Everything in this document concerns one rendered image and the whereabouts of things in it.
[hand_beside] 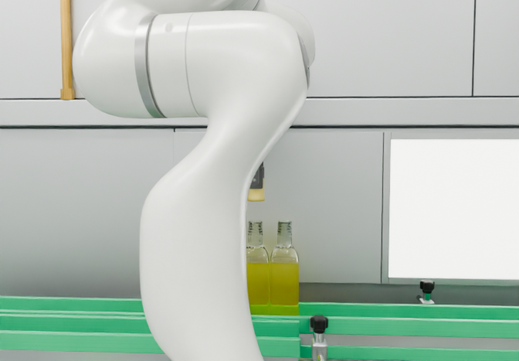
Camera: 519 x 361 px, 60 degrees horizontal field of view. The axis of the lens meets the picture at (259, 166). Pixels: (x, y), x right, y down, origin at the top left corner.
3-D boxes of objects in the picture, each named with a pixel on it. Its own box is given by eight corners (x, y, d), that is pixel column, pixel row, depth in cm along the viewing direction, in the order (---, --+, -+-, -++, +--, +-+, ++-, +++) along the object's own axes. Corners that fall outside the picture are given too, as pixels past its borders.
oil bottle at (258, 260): (269, 343, 93) (269, 242, 92) (268, 356, 88) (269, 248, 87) (242, 342, 94) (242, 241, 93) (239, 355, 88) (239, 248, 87)
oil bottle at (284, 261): (297, 343, 94) (298, 242, 92) (298, 356, 88) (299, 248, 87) (270, 342, 94) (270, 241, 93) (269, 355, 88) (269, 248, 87)
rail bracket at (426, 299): (427, 332, 100) (428, 273, 99) (437, 346, 93) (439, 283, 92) (408, 332, 100) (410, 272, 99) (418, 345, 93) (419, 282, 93)
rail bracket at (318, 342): (322, 359, 86) (322, 294, 85) (331, 411, 69) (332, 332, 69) (306, 358, 86) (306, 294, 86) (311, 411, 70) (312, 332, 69)
